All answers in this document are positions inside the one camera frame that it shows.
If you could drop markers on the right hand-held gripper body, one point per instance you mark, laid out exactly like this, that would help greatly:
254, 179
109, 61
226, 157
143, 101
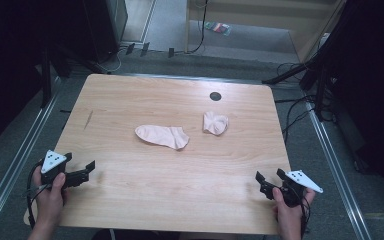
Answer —
296, 186

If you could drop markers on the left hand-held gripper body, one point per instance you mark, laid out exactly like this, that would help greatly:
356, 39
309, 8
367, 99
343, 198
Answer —
51, 160

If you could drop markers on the pink sock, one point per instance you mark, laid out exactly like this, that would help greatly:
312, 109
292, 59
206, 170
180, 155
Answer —
162, 136
215, 123

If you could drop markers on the person's right hand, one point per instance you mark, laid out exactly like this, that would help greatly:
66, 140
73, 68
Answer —
288, 216

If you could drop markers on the person's left hand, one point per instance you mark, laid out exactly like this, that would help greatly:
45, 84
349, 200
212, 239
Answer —
49, 203

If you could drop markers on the black metal stand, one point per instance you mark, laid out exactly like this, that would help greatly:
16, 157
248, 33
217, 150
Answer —
46, 78

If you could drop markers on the black round table grommet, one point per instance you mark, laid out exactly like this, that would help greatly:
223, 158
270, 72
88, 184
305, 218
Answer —
215, 96

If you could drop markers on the dark curtain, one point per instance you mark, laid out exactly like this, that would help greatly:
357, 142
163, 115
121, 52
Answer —
6, 66
373, 83

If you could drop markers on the black tripod stand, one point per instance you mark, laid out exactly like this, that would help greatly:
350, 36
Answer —
316, 76

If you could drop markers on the black plug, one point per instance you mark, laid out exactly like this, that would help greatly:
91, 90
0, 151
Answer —
130, 48
171, 52

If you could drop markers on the dark cabinet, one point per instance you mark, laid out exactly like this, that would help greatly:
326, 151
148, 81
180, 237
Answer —
105, 30

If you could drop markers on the colourful packet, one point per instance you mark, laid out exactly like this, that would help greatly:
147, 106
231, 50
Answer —
218, 28

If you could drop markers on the metal floor rail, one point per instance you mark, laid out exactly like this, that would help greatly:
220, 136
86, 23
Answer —
13, 166
338, 173

